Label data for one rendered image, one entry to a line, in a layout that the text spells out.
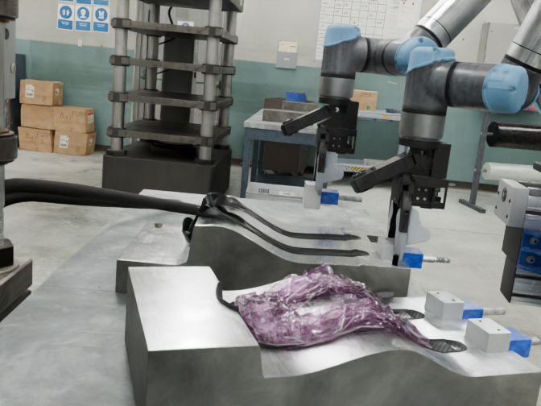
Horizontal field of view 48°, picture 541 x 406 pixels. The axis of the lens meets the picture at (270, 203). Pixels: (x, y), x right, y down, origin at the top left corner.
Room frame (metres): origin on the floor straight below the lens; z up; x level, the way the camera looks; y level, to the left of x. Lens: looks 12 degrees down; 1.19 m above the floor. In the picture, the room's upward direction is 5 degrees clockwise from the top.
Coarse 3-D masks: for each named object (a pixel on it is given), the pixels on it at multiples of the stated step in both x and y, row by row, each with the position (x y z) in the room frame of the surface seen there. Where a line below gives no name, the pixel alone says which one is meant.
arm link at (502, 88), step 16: (464, 64) 1.02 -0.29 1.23; (480, 64) 1.01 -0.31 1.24; (496, 64) 1.00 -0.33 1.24; (448, 80) 1.01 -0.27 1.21; (464, 80) 1.00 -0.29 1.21; (480, 80) 0.98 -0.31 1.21; (496, 80) 0.97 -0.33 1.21; (512, 80) 0.96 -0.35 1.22; (448, 96) 1.02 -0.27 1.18; (464, 96) 1.00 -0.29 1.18; (480, 96) 0.98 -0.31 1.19; (496, 96) 0.97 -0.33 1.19; (512, 96) 0.96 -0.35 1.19; (496, 112) 0.99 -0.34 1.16; (512, 112) 0.98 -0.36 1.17
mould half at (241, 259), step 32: (224, 224) 1.01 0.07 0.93; (256, 224) 1.12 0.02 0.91; (128, 256) 1.01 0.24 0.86; (160, 256) 1.03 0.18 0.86; (192, 256) 1.00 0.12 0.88; (224, 256) 1.00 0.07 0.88; (256, 256) 1.00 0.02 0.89; (288, 256) 1.02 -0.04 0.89; (320, 256) 1.04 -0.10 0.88; (224, 288) 1.00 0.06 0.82; (384, 288) 1.00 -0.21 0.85
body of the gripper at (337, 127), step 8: (328, 104) 1.37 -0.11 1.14; (336, 104) 1.33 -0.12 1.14; (344, 104) 1.33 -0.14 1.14; (352, 104) 1.34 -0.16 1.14; (336, 112) 1.37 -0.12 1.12; (344, 112) 1.35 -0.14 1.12; (352, 112) 1.34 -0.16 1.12; (328, 120) 1.34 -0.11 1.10; (336, 120) 1.35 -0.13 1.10; (344, 120) 1.35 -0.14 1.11; (352, 120) 1.34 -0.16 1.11; (320, 128) 1.34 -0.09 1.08; (328, 128) 1.33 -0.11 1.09; (336, 128) 1.33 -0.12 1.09; (344, 128) 1.34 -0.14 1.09; (352, 128) 1.34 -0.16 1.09; (328, 136) 1.33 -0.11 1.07; (336, 136) 1.34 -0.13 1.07; (344, 136) 1.33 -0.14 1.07; (352, 136) 1.37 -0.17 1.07; (328, 144) 1.34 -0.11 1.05; (336, 144) 1.34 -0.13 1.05; (344, 144) 1.34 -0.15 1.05; (336, 152) 1.34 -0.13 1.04; (344, 152) 1.33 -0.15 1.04; (352, 152) 1.33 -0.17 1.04
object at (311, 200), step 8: (304, 184) 1.38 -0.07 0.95; (312, 184) 1.34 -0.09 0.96; (304, 192) 1.35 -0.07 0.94; (312, 192) 1.34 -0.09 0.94; (328, 192) 1.34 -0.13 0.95; (336, 192) 1.35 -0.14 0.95; (304, 200) 1.34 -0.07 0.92; (312, 200) 1.34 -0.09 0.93; (320, 200) 1.34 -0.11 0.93; (328, 200) 1.34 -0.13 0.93; (336, 200) 1.34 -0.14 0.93; (344, 200) 1.36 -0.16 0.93; (352, 200) 1.36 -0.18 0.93; (360, 200) 1.36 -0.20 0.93; (312, 208) 1.34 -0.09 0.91
